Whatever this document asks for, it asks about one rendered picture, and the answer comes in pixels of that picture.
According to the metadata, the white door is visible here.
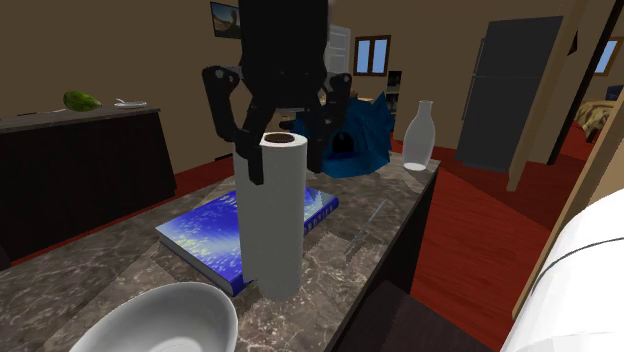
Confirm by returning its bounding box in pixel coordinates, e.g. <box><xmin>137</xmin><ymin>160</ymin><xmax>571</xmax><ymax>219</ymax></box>
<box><xmin>323</xmin><ymin>23</ymin><xmax>353</xmax><ymax>75</ymax></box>

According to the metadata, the dark shelf unit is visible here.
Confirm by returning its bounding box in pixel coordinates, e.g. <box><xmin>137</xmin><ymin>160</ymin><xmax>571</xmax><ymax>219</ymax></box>
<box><xmin>386</xmin><ymin>69</ymin><xmax>404</xmax><ymax>116</ymax></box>

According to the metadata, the wall picture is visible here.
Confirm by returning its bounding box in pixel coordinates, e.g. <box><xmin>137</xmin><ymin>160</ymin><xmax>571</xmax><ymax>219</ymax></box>
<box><xmin>209</xmin><ymin>0</ymin><xmax>243</xmax><ymax>41</ymax></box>

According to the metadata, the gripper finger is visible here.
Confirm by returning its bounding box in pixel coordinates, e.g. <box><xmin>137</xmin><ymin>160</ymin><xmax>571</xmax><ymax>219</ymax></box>
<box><xmin>201</xmin><ymin>64</ymin><xmax>280</xmax><ymax>186</ymax></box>
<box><xmin>303</xmin><ymin>71</ymin><xmax>354</xmax><ymax>175</ymax></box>

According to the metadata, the white bowl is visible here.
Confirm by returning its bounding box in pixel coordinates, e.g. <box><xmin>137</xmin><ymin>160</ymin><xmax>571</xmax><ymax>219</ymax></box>
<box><xmin>69</xmin><ymin>281</ymin><xmax>240</xmax><ymax>352</ymax></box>

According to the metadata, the white bottle vase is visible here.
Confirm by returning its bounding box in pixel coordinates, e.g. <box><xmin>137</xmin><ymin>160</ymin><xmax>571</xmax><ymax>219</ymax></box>
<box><xmin>401</xmin><ymin>99</ymin><xmax>437</xmax><ymax>172</ymax></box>

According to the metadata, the green fruit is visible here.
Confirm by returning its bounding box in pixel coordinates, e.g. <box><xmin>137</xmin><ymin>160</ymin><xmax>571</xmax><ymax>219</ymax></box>
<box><xmin>62</xmin><ymin>90</ymin><xmax>104</xmax><ymax>113</ymax></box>

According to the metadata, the blue crumpled pet cave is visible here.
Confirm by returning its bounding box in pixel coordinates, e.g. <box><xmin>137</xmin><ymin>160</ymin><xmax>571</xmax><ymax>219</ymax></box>
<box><xmin>291</xmin><ymin>90</ymin><xmax>397</xmax><ymax>180</ymax></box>

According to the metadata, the bed with patterned cover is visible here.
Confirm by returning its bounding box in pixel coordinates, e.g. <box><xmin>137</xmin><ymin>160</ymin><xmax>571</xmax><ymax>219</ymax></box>
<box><xmin>574</xmin><ymin>84</ymin><xmax>624</xmax><ymax>144</ymax></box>

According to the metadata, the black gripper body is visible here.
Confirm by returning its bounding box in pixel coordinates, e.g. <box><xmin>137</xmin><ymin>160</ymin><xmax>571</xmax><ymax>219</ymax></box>
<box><xmin>237</xmin><ymin>0</ymin><xmax>331</xmax><ymax>112</ymax></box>

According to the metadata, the dark grey fridge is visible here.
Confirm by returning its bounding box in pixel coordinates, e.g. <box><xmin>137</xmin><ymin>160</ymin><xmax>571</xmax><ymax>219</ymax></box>
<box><xmin>454</xmin><ymin>15</ymin><xmax>565</xmax><ymax>175</ymax></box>

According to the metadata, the thin grey stick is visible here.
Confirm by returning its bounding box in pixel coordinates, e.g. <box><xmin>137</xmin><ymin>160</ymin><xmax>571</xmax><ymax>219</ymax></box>
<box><xmin>343</xmin><ymin>198</ymin><xmax>389</xmax><ymax>256</ymax></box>

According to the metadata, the dark sideboard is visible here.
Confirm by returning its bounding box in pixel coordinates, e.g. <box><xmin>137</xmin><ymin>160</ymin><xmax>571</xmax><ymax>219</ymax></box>
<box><xmin>0</xmin><ymin>106</ymin><xmax>178</xmax><ymax>265</ymax></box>

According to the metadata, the brown framed window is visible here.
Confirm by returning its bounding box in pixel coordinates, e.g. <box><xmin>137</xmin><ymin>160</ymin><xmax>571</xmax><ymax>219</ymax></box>
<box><xmin>353</xmin><ymin>34</ymin><xmax>393</xmax><ymax>77</ymax></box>
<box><xmin>593</xmin><ymin>36</ymin><xmax>624</xmax><ymax>78</ymax></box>

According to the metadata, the grey paper towel roll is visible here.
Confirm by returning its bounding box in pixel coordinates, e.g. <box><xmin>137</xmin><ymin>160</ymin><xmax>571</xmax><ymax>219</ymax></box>
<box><xmin>232</xmin><ymin>131</ymin><xmax>310</xmax><ymax>300</ymax></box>

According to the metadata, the blue book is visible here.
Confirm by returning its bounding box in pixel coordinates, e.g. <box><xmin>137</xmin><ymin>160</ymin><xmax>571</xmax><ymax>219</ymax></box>
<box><xmin>155</xmin><ymin>185</ymin><xmax>340</xmax><ymax>298</ymax></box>

